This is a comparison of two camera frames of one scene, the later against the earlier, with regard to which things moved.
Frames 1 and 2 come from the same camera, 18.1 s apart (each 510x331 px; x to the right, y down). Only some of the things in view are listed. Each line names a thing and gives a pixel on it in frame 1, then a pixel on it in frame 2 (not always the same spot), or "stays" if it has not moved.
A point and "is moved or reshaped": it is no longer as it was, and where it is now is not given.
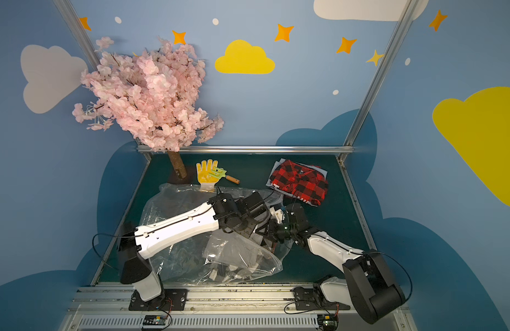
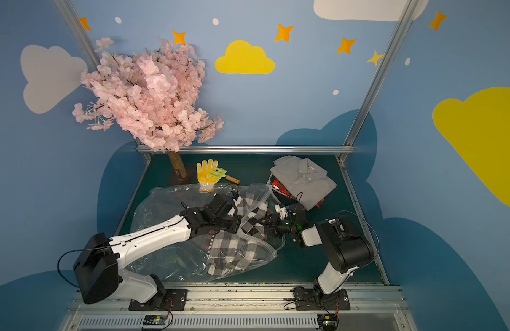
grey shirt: x=248 y=254 -> x=307 y=180
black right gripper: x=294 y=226 stays
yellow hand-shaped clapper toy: x=209 y=174 stays
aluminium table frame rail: x=255 y=149 stays
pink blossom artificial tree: x=155 y=94 stays
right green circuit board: x=328 y=322 stays
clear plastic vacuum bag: x=220 y=257 is moved or reshaped
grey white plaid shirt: x=233 y=258 is moved or reshaped
